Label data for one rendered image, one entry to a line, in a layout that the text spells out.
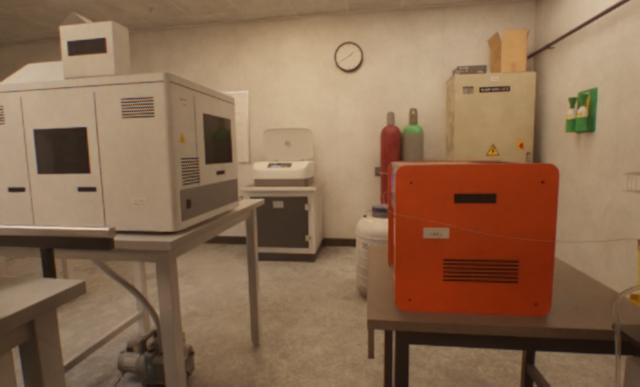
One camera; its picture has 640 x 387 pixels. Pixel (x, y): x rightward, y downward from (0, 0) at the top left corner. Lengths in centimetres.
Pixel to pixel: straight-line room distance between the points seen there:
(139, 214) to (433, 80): 351
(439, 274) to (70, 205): 126
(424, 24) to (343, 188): 210
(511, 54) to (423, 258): 326
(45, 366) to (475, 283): 104
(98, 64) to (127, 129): 24
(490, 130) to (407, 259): 297
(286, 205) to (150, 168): 239
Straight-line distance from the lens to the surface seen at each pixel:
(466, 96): 381
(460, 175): 97
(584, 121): 342
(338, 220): 411
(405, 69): 414
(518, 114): 395
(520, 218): 104
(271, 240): 361
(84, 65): 141
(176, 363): 139
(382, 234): 256
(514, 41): 408
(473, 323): 103
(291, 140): 394
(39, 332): 92
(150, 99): 123
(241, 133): 430
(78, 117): 140
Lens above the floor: 117
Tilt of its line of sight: 6 degrees down
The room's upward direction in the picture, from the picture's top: 1 degrees counter-clockwise
